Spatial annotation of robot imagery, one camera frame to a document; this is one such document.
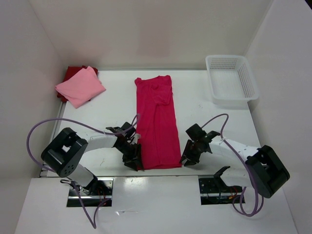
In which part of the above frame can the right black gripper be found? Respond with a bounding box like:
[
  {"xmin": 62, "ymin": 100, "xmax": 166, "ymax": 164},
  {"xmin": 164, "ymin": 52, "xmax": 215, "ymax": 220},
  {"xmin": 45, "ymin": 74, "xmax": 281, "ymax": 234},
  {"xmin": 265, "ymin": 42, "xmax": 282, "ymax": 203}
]
[{"xmin": 179, "ymin": 139, "xmax": 202, "ymax": 166}]

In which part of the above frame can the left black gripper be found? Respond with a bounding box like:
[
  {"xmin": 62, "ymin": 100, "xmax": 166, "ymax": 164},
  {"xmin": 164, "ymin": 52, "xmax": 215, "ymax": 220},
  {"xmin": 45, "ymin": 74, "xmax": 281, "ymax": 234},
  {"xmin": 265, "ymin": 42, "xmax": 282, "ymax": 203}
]
[{"xmin": 116, "ymin": 141, "xmax": 144, "ymax": 171}]

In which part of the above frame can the magenta t shirt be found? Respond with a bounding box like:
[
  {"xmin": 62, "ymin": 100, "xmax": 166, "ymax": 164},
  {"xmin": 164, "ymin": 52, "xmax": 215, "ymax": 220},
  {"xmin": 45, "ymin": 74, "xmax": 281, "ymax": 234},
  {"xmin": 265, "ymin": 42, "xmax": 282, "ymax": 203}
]
[{"xmin": 135, "ymin": 75, "xmax": 182, "ymax": 170}]

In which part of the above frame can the light pink t shirt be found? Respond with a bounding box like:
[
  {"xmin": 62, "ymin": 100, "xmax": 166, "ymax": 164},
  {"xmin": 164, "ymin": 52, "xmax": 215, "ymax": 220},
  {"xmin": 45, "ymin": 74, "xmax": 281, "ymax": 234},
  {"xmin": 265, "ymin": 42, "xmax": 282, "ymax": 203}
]
[{"xmin": 55, "ymin": 66, "xmax": 106, "ymax": 109}]

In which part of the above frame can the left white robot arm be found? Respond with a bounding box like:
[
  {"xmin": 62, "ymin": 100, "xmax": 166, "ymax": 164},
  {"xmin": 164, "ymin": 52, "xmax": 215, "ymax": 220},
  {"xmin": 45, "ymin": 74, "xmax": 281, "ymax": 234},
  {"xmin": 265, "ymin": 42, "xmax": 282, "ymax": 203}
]
[{"xmin": 41, "ymin": 122, "xmax": 144, "ymax": 195}]

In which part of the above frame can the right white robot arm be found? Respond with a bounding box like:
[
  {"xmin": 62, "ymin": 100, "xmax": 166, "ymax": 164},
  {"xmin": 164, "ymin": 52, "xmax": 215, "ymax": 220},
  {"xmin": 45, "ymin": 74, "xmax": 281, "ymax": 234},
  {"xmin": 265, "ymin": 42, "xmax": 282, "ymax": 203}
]
[{"xmin": 181, "ymin": 136, "xmax": 290, "ymax": 198}]

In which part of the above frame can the white plastic basket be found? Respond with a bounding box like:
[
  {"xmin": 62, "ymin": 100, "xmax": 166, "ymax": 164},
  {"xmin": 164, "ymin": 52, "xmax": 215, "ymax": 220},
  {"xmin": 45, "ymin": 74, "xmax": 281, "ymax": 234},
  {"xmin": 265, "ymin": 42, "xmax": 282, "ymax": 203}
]
[{"xmin": 205, "ymin": 55, "xmax": 259, "ymax": 105}]

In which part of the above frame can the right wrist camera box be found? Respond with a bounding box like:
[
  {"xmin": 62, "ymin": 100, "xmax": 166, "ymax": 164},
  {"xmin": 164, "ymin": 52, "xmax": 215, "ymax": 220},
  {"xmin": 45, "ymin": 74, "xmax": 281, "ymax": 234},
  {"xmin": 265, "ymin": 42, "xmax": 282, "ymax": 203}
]
[{"xmin": 186, "ymin": 123, "xmax": 207, "ymax": 141}]

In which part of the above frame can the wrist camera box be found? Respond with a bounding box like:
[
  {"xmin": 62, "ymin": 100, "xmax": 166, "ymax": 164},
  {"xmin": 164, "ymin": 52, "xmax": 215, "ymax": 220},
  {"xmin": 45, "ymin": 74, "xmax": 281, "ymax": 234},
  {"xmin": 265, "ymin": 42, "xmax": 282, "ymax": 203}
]
[
  {"xmin": 106, "ymin": 122, "xmax": 136, "ymax": 140},
  {"xmin": 186, "ymin": 123, "xmax": 207, "ymax": 141}
]

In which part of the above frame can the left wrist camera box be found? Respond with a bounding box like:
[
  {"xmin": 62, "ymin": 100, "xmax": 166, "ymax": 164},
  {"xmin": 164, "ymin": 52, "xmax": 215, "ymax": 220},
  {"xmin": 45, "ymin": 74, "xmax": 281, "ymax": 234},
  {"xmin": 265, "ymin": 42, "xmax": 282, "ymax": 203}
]
[{"xmin": 106, "ymin": 122, "xmax": 136, "ymax": 140}]

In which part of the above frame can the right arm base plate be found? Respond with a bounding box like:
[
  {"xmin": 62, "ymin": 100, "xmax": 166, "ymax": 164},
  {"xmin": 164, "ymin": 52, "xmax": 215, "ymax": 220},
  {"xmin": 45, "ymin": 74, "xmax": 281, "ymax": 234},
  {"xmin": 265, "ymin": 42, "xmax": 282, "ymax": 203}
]
[{"xmin": 198, "ymin": 177, "xmax": 242, "ymax": 205}]

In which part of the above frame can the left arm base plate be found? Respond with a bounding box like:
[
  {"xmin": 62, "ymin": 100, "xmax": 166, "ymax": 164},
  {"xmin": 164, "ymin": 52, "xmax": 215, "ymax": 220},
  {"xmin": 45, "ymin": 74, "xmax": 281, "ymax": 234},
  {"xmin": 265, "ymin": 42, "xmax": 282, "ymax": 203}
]
[{"xmin": 66, "ymin": 177, "xmax": 115, "ymax": 208}]

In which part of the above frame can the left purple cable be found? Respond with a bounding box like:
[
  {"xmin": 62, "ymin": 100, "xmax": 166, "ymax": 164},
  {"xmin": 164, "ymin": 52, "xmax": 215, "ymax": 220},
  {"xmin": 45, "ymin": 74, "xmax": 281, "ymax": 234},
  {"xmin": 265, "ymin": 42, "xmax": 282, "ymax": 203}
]
[{"xmin": 26, "ymin": 113, "xmax": 141, "ymax": 230}]

